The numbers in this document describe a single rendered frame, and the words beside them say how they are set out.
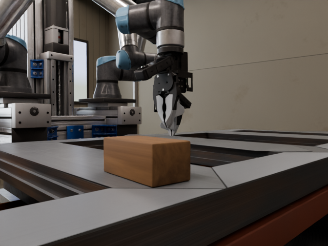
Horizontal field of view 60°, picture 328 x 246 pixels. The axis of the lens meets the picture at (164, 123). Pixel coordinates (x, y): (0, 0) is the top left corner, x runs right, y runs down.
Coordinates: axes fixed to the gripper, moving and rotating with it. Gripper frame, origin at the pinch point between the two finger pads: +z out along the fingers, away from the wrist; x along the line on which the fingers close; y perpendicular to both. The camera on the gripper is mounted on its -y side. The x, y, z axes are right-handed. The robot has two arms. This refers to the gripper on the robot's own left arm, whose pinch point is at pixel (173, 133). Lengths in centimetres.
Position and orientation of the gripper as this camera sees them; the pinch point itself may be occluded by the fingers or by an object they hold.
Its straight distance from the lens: 114.1
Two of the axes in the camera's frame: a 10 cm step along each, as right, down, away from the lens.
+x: 6.9, 0.2, -7.2
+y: -7.2, 0.2, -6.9
